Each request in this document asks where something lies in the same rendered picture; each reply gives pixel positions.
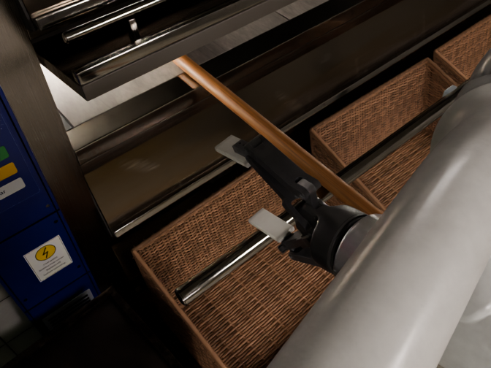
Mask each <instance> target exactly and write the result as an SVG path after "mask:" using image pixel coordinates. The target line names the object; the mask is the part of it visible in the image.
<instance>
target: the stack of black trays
mask: <svg viewBox="0 0 491 368"><path fill-rule="evenodd" d="M1 368H184V367H183V366H182V365H181V364H180V362H179V361H178V360H177V359H176V358H175V357H174V356H173V355H172V354H171V353H170V351H169V350H168V349H167V348H166V347H165V346H164V344H163V343H162V342H161V341H160V340H159V338H158V337H157V336H156V335H155V334H154V333H153V332H152V331H151V330H150V328H149V327H148V326H147V325H146V324H145V322H144V321H143V320H142V319H141V318H140V317H139V315H138V314H136V312H135V311H134V310H133V309H132V308H131V307H130V306H129V304H128V303H127V302H126V301H125V300H124V298H123V297H122V296H121V295H120V294H119V293H118V292H117V291H116V290H115V289H114V287H113V286H110V287H109V288H107V289H106V290H105V291H103V292H102V293H100V295H98V296H97V297H95V298H94V299H92V300H91V301H90V302H89V303H88V304H86V305H84V306H83V307H81V308H80V309H79V310H78V311H77V312H75V313H74V314H72V315H71V316H69V317H68V318H67V319H66V320H65V321H63V322H62V323H60V324H59V325H57V326H56V327H55V328H54V329H52V330H51V331H49V332H48V333H47V334H46V335H44V336H43V337H41V338H40V339H39V340H37V341H36V342H35V343H33V344H32V345H30V346H29V347H28V348H27V349H25V350H24V351H23V352H21V353H20V354H18V355H17V356H16V357H14V358H13V359H12V360H10V361H9V362H7V363H6V364H5V365H4V366H2V367H1Z"/></svg>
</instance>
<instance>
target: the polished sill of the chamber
mask: <svg viewBox="0 0 491 368"><path fill-rule="evenodd" d="M384 1H386V0H329V1H326V2H324V3H323V4H320V5H319V6H317V7H314V8H313V9H310V10H308V11H307V12H304V13H303V14H301V15H298V16H297V17H295V18H292V19H291V20H288V21H286V22H285V23H282V24H281V25H279V26H276V27H275V28H272V29H270V30H269V31H266V32H264V33H263V34H260V35H259V36H257V37H254V38H253V39H250V40H248V41H247V42H244V43H243V44H241V45H238V46H237V47H234V48H232V49H231V50H228V51H226V52H225V53H222V54H221V55H218V56H216V57H215V58H212V59H210V60H209V61H206V62H204V63H203V64H200V66H201V67H202V68H203V69H204V70H205V71H207V72H208V73H209V74H211V75H212V76H213V77H215V78H216V79H217V80H218V81H219V82H220V83H222V84H223V85H225V86H226V87H227V86H228V85H230V84H232V83H234V82H236V81H238V80H239V79H241V78H243V77H245V76H247V75H249V74H250V73H252V72H255V71H256V70H258V69H260V68H262V67H263V66H266V65H268V64H269V63H271V62H273V61H275V60H277V59H278V58H280V57H282V56H284V55H286V54H287V53H290V52H291V51H293V50H296V49H297V48H299V47H301V46H303V45H305V44H306V43H308V42H310V41H312V40H314V39H315V38H317V37H320V36H321V35H323V34H325V33H327V32H328V31H331V30H333V29H334V28H336V27H338V26H340V25H342V24H344V23H345V22H347V21H349V20H351V19H353V18H355V17H356V16H358V15H361V14H362V13H363V12H366V11H368V10H369V9H372V8H373V7H375V6H377V5H379V4H381V3H382V2H384ZM210 95H211V93H210V92H209V91H207V90H206V89H205V88H203V87H202V86H201V85H200V84H199V83H198V82H197V81H196V80H194V79H193V78H192V77H190V76H189V75H188V74H186V73H185V72H184V73H183V74H180V75H178V76H177V77H174V78H172V79H171V80H168V81H166V82H165V83H162V84H161V85H158V86H156V87H155V88H152V89H150V90H149V91H146V92H144V93H142V94H140V95H139V96H136V97H134V98H133V99H130V100H128V101H126V102H124V103H123V104H120V105H118V106H117V107H114V108H112V109H111V110H108V111H106V112H104V113H102V114H101V115H98V116H96V117H95V118H92V119H90V120H88V121H86V122H85V123H82V124H80V125H79V126H76V127H74V128H73V129H70V130H68V131H67V135H68V137H69V140H70V142H71V145H72V148H73V150H74V152H75V155H76V158H77V161H78V163H79V165H81V164H84V163H85V162H87V161H89V160H91V159H92V158H95V157H96V156H98V155H100V154H102V153H104V152H105V151H107V150H109V149H111V148H113V147H115V146H116V145H119V144H121V143H122V142H125V141H126V140H128V139H130V138H132V137H134V136H135V135H137V134H139V133H141V132H143V131H144V130H146V129H149V128H150V127H152V126H154V125H156V124H157V123H160V122H162V121H163V120H165V119H167V118H169V117H171V116H173V115H174V114H176V113H178V112H180V111H182V110H184V109H185V108H187V107H190V106H191V105H193V104H195V103H197V102H198V101H201V100H202V99H204V98H206V97H208V96H210Z"/></svg>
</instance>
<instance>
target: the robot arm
mask: <svg viewBox="0 0 491 368"><path fill-rule="evenodd" d="M215 149H216V152H218V153H220V154H222V155H224V156H226V157H227V158H230V159H232V160H233V161H236V162H237V163H239V164H241V165H243V166H245V167H247V168H249V167H250V166H252V167H253V168H254V169H255V170H256V172H257V173H258V174H259V175H260V176H261V177H262V178H263V180H264V181H265V182H266V183H267V184H268V185H269V186H270V187H271V188H272V189H273V190H274V191H275V192H276V193H277V194H278V196H279V197H280V198H281V199H282V206H283V208H284V209H285V210H286V211H287V212H288V213H289V214H290V215H291V216H292V217H293V219H294V220H295V223H296V227H297V229H298V230H299V231H296V232H294V233H293V234H291V233H292V232H293V231H294V227H293V226H292V225H290V224H288V223H287V222H286V221H283V220H282V219H280V218H279V217H277V216H275V215H274V214H272V213H271V212H269V211H267V210H266V209H264V208H262V209H261V210H260V211H258V212H257V213H256V214H255V215H253V216H252V217H251V218H249V219H248V222H249V223H250V224H251V225H253V226H255V227H256V228H258V229H259V230H260V231H262V232H264V233H265V234H266V235H268V236H269V237H271V238H273V239H274V240H275V241H277V242H282V243H281V244H280V245H279V246H278V249H279V250H280V251H281V252H282V253H285V252H286V251H287V250H289V251H290V253H289V257H290V259H292V260H294V261H299V262H302V263H305V264H310V265H314V266H317V267H321V268H322V269H324V270H326V271H328V272H329V273H332V274H333V275H334V276H335V278H334V279H333V280H332V282H331V283H330V284H329V285H328V287H327V288H326V290H325V291H324V293H323V294H322V295H321V296H320V297H319V299H318V300H317V301H316V303H315V304H314V306H312V308H311V309H310V311H309V312H308V314H307V315H306V316H305V317H304V318H303V320H302V321H301V323H300V324H299V326H298V327H297V328H296V329H295V330H294V332H293V333H292V335H291V336H290V338H289V339H288V340H287V341H286V342H285V344H284V345H283V347H282V348H281V349H280V350H279V352H278V353H277V354H276V356H275V357H274V359H273V360H272V361H271V362H270V363H269V365H268V366H267V368H436V367H437V366H438V364H439V365H441V366H442V367H444V368H491V48H490V49H489V50H488V51H487V53H486V54H485V55H484V57H483V58H482V59H481V60H480V62H479V63H478V64H477V66H476V68H475V69H474V71H473V73H472V75H471V78H470V80H469V81H468V83H466V84H465V85H464V86H463V87H462V88H461V90H460V92H459V93H458V95H457V98H456V99H455V100H454V102H453V104H452V105H451V106H450V107H449V108H448V109H447V110H446V111H445V113H444V114H443V115H442V116H441V119H440V120H439V122H438V124H437V126H436V127H435V131H434V132H433V137H432V140H431V144H430V153H429V154H428V155H427V157H426V158H425V159H424V161H423V162H422V163H421V164H420V165H419V167H418V168H417V169H416V171H415V172H414V173H413V174H412V176H411V177H410V178H409V179H408V181H407V182H406V184H405V185H404V186H403V187H402V189H401V190H400V192H399V193H398V194H397V196H396V197H395V198H394V199H393V201H392V202H391V204H390V205H389V206H388V208H387V209H386V210H385V211H384V213H383V214H371V215H368V214H366V213H364V212H362V211H360V210H358V209H356V208H354V207H352V206H349V205H345V204H342V205H338V206H328V205H327V204H326V203H324V202H323V201H322V200H321V199H320V198H319V197H317V195H316V191H317V190H318V189H319V188H320V187H321V183H320V182H319V181H318V180H317V179H316V178H314V177H312V176H310V175H309V174H307V173H305V172H304V171H303V170H301V168H299V167H298V166H297V165H296V164H295V163H294V162H293V161H291V160H290V159H289V158H288V157H287V156H285V155H284V154H283V153H282V152H281V151H280V150H279V149H278V148H277V147H275V146H274V145H273V144H272V143H271V142H269V141H268V140H267V139H266V138H265V137H263V136H262V135H261V134H259V135H257V136H256V137H255V138H253V139H252V140H251V141H250V142H246V141H245V140H243V139H239V138H237V137H235V136H233V135H230V136H229V137H227V138H226V139H225V140H224V141H223V142H221V143H220V144H218V145H217V146H215ZM299 198H300V199H302V200H301V201H300V202H298V203H297V204H296V205H295V206H292V204H291V203H292V202H293V201H294V200H295V199H299Z"/></svg>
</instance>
